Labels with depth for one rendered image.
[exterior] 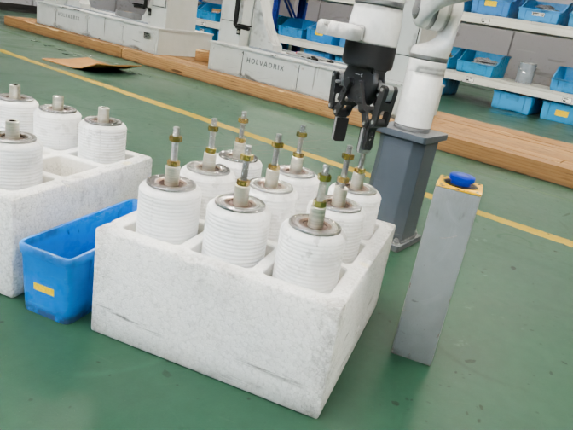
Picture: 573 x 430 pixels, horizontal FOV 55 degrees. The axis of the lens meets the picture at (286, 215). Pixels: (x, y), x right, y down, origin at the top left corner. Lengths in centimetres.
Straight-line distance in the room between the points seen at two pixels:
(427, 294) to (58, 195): 66
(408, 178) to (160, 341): 78
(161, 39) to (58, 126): 308
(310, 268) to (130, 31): 387
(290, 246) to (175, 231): 19
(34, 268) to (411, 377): 63
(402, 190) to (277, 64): 221
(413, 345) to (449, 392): 10
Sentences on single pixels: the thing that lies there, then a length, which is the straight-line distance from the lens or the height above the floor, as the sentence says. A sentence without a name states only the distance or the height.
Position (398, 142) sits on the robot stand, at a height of 27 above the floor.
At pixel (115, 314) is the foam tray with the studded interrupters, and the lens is 91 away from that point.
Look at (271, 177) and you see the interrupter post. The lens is 91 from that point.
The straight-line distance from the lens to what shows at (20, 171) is 103.
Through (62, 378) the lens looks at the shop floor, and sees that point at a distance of 87.
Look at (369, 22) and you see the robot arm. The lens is 81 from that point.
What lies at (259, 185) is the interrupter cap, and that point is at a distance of 91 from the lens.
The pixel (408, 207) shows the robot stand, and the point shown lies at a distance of 144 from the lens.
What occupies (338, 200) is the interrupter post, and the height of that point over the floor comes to 26.
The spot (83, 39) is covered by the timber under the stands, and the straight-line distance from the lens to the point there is 487.
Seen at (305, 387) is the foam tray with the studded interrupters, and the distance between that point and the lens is 81.
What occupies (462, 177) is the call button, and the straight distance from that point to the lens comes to 91.
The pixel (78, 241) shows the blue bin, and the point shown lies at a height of 8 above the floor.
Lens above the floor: 53
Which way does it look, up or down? 20 degrees down
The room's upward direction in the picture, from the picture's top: 10 degrees clockwise
